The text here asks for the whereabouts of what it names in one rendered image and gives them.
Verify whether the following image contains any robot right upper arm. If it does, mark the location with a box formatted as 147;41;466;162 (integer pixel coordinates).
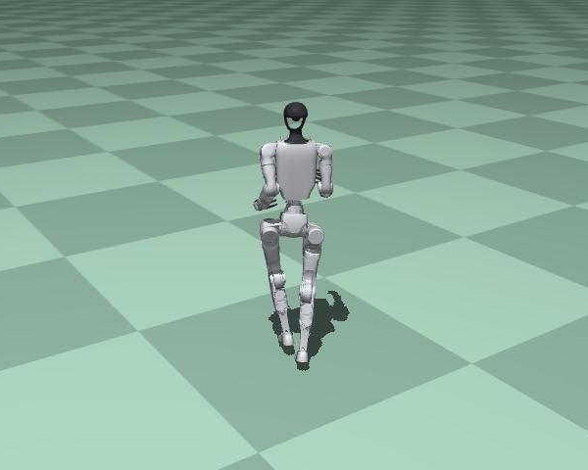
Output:
316;142;332;194

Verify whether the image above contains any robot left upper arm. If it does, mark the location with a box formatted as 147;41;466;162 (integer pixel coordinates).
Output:
259;143;279;196

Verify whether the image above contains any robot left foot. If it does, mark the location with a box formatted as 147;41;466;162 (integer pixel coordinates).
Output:
278;330;294;346

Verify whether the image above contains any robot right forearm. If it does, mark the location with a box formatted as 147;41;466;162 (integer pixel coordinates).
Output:
320;181;333;198

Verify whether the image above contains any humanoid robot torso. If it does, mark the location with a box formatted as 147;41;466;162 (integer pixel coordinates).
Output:
274;136;318;238

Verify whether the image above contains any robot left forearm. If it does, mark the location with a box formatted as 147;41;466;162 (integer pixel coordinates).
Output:
253;183;274;211

